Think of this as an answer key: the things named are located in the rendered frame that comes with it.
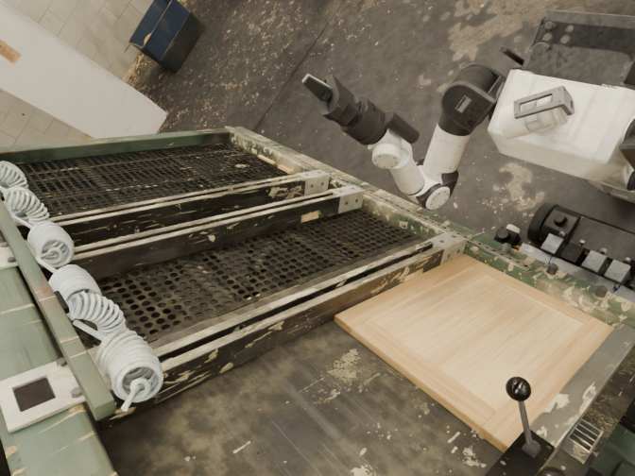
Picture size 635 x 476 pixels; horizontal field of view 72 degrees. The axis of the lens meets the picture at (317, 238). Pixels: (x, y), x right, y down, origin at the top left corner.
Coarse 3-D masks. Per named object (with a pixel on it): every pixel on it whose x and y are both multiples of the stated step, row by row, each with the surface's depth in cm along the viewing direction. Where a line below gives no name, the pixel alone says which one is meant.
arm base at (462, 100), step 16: (480, 64) 107; (464, 80) 99; (496, 80) 104; (448, 96) 102; (464, 96) 100; (480, 96) 98; (496, 96) 99; (448, 112) 104; (464, 112) 102; (480, 112) 101
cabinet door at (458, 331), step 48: (432, 288) 116; (480, 288) 119; (528, 288) 122; (384, 336) 96; (432, 336) 98; (480, 336) 100; (528, 336) 102; (576, 336) 104; (432, 384) 85; (480, 384) 87; (480, 432) 77
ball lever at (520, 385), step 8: (512, 384) 68; (520, 384) 68; (528, 384) 68; (512, 392) 68; (520, 392) 68; (528, 392) 68; (520, 400) 68; (520, 408) 69; (528, 424) 69; (528, 432) 69; (528, 440) 70; (528, 448) 69; (536, 448) 69
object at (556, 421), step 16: (608, 336) 102; (624, 336) 102; (608, 352) 96; (624, 352) 97; (592, 368) 91; (608, 368) 92; (576, 384) 86; (592, 384) 87; (560, 400) 82; (576, 400) 82; (592, 400) 85; (544, 416) 78; (560, 416) 78; (576, 416) 79; (544, 432) 75; (560, 432) 75; (544, 464) 70
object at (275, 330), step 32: (416, 256) 120; (448, 256) 130; (320, 288) 101; (352, 288) 102; (384, 288) 112; (96, 320) 64; (256, 320) 89; (288, 320) 91; (320, 320) 99; (160, 352) 77; (192, 352) 78; (224, 352) 82; (256, 352) 88; (0, 384) 63; (64, 384) 64; (192, 384) 79; (32, 416) 59; (128, 416) 72
